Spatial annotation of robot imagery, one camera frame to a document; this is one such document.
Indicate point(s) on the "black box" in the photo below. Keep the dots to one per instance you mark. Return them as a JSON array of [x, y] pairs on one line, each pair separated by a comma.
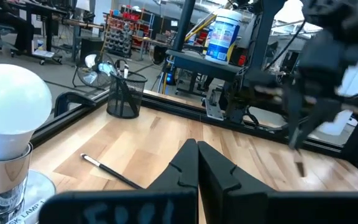
[[92, 48]]

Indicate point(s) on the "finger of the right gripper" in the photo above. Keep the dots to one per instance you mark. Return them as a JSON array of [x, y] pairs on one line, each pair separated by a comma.
[[320, 115], [295, 118]]

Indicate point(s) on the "white blue wipes canister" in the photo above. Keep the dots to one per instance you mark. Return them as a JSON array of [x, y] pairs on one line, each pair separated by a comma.
[[222, 37]]

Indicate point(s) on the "black cart pole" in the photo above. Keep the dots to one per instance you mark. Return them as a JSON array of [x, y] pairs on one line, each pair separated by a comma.
[[183, 25]]

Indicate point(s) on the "red black parts shelf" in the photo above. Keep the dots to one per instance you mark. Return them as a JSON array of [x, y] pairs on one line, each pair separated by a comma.
[[123, 31]]

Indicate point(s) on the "grey metal mounting plate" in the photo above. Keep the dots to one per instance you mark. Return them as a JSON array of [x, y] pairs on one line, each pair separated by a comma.
[[213, 107]]

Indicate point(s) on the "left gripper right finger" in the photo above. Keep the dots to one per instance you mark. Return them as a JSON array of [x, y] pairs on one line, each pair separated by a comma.
[[225, 193]]

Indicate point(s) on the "black aluminium table frame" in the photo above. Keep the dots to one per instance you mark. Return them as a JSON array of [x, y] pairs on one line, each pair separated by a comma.
[[179, 109]]

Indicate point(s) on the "white bulb chrome lamp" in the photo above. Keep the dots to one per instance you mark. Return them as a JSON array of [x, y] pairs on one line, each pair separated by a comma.
[[11, 99]]

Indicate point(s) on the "black frame bracket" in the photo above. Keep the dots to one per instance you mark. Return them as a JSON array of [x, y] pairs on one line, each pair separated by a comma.
[[73, 96]]

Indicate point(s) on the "thin black makeup brush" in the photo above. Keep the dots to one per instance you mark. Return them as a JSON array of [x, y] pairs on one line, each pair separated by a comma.
[[110, 171]]

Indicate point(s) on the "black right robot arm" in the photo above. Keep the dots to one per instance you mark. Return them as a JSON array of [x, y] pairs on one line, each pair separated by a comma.
[[267, 37]]

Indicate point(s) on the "black mesh pen cup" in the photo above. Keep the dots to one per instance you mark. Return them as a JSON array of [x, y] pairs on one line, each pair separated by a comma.
[[124, 99]]

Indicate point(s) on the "black desk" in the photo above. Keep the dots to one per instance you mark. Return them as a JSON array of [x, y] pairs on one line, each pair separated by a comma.
[[36, 9]]

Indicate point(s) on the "grey cart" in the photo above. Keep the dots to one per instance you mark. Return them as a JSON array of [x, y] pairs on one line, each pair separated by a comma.
[[197, 63]]

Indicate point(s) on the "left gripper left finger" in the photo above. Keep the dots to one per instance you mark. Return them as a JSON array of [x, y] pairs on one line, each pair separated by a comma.
[[179, 180]]

